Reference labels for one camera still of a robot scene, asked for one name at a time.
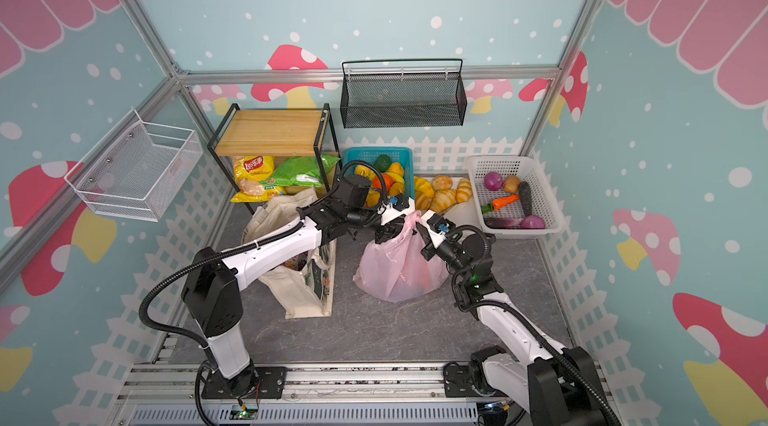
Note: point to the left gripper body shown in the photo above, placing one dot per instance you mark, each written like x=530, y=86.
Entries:
x=383, y=233

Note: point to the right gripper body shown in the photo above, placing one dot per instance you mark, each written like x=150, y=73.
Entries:
x=424, y=229

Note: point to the pink plastic grocery bag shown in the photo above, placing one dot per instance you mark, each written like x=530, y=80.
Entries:
x=396, y=270

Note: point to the beige canvas tote bag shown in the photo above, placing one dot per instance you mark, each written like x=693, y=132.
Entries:
x=303, y=284

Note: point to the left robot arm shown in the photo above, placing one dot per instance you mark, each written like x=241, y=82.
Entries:
x=213, y=290

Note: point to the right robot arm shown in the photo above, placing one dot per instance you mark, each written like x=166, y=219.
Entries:
x=553, y=383

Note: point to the orange tomato fruit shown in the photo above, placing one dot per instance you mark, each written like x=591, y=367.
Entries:
x=383, y=182

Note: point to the long striped croissant bread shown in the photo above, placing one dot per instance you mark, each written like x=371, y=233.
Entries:
x=443, y=200

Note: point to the striped yellow bread roll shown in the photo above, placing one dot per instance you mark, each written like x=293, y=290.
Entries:
x=423, y=188

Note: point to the banana bunch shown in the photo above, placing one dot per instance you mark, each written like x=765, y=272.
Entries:
x=374, y=195

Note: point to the small striped bread roll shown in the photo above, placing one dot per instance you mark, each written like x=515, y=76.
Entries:
x=464, y=190

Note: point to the round beige bread bun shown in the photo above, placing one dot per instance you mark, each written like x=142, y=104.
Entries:
x=442, y=182

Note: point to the green avocado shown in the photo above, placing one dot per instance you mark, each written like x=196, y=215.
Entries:
x=383, y=163

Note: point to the teal plastic fruit basket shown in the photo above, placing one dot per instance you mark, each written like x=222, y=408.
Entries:
x=402, y=158

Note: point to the small orange carrot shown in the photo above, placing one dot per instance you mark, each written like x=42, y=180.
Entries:
x=499, y=203

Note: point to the purple onion back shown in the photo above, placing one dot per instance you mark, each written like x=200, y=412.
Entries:
x=493, y=181

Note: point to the purple onion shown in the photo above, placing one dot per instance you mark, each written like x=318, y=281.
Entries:
x=493, y=181
x=533, y=222

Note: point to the white plastic vegetable basket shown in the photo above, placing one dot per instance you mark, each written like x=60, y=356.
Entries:
x=527, y=169

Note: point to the brown potato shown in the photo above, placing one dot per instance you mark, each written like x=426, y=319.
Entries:
x=512, y=184

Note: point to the purple onion front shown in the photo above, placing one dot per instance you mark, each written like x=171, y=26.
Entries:
x=533, y=222

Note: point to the green snack bag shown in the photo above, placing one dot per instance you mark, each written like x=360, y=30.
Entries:
x=303, y=171

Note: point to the yellow chips bag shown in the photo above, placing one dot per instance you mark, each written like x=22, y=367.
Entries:
x=251, y=175

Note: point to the black mesh wall basket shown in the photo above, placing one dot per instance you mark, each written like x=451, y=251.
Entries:
x=416, y=92

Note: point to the wooden black-frame shelf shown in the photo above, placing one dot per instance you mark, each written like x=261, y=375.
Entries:
x=280, y=133

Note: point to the white wire wall basket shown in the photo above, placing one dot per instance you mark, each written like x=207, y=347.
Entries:
x=136, y=170

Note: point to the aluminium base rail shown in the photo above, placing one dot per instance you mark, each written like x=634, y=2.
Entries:
x=396, y=393

